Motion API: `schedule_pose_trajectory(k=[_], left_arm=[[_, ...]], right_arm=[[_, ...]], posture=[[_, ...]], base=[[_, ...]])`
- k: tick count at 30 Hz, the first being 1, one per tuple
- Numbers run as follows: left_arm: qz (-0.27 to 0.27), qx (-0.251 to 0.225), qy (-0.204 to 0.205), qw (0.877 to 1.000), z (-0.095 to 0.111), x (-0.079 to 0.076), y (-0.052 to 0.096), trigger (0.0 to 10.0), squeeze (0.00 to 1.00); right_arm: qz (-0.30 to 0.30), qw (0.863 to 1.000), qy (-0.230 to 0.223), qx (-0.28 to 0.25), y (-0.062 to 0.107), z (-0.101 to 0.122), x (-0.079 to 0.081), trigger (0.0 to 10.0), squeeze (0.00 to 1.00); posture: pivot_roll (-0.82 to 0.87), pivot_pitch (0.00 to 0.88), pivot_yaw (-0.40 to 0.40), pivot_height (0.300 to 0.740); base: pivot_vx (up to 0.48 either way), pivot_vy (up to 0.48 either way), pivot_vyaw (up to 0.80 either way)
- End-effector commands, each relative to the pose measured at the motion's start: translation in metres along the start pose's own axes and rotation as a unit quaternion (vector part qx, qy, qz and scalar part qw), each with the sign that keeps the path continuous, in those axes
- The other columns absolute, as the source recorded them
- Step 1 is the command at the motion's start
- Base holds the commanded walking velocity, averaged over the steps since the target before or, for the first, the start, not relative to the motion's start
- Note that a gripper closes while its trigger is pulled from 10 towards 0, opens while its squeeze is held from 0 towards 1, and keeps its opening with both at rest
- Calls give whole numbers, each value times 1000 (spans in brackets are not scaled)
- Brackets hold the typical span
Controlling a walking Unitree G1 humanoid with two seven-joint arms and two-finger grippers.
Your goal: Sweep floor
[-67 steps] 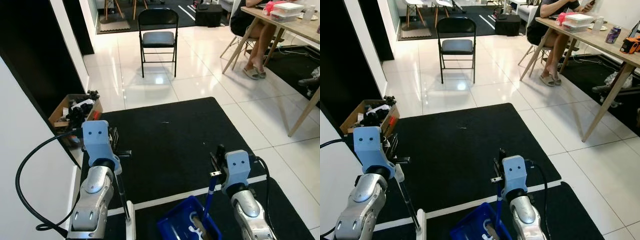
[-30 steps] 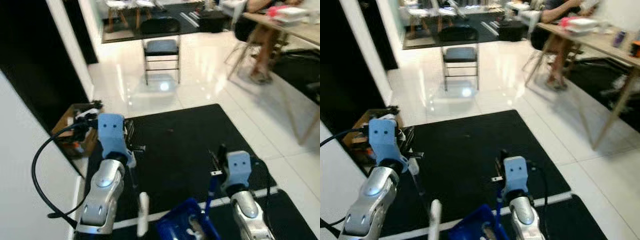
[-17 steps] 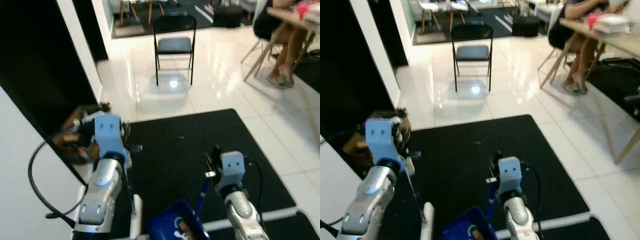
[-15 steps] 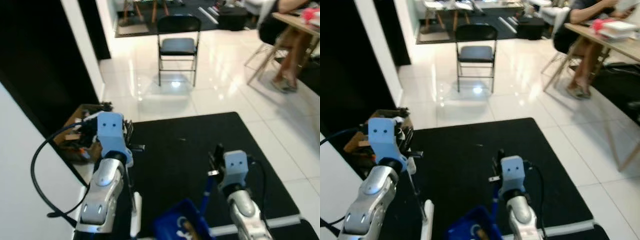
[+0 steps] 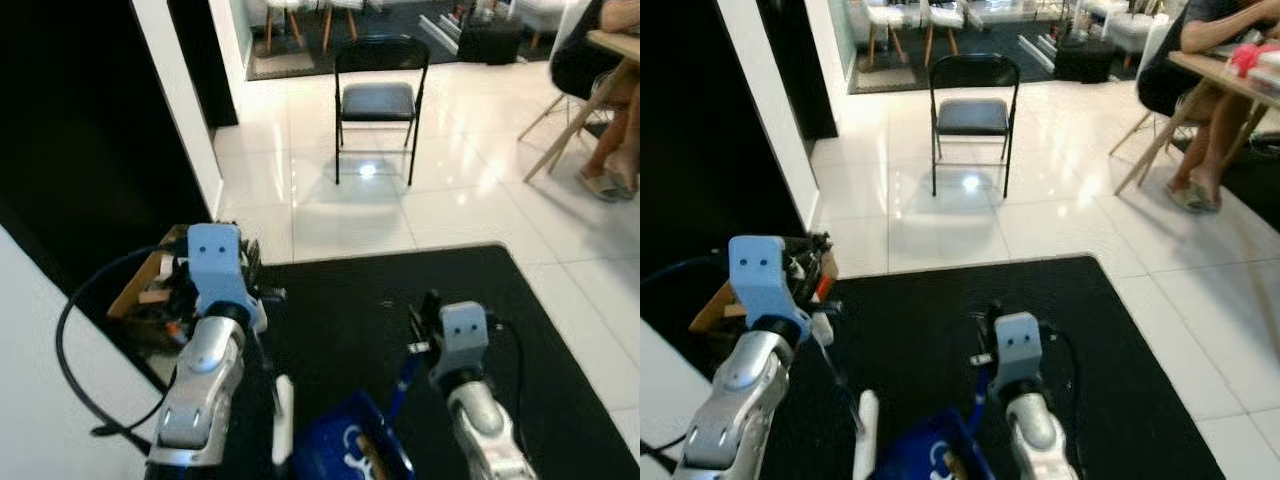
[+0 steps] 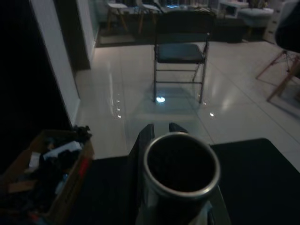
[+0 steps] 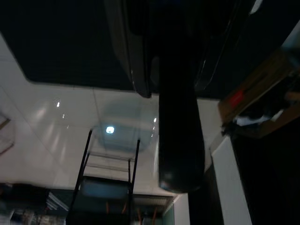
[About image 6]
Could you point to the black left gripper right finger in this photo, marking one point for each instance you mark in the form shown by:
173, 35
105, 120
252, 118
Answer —
177, 128

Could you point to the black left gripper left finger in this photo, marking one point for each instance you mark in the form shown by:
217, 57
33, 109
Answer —
143, 138

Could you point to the black floor mat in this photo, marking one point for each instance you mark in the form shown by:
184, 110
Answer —
253, 182

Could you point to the brown cardboard box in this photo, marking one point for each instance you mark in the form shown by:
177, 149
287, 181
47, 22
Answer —
77, 168

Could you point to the black folding chair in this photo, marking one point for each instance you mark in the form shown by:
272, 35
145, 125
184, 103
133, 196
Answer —
179, 52

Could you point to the white paper sheet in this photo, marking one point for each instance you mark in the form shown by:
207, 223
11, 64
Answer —
63, 148

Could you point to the black tangled clutter pile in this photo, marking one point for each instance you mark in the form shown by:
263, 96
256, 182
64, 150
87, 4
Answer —
54, 161

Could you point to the white chair with wooden legs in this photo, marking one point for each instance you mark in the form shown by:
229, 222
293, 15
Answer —
147, 7
116, 7

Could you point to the black door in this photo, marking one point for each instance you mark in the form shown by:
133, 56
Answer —
23, 70

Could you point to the white round ottoman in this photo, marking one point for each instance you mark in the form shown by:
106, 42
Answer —
256, 15

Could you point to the dark chair with wooden legs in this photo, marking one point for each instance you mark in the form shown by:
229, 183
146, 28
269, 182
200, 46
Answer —
288, 25

